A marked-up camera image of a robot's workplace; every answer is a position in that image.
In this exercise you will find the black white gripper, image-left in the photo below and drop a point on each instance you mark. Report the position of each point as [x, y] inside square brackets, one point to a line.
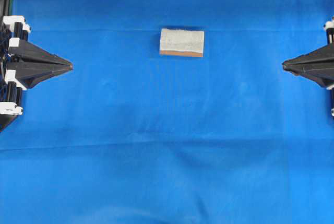
[18, 77]

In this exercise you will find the blue table cloth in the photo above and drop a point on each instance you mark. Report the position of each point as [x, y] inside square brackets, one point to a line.
[133, 136]

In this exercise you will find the grey and brown sponge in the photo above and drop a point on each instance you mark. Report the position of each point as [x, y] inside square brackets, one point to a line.
[179, 42]

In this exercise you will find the black white gripper, image-right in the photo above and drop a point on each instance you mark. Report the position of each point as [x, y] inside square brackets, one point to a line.
[317, 65]

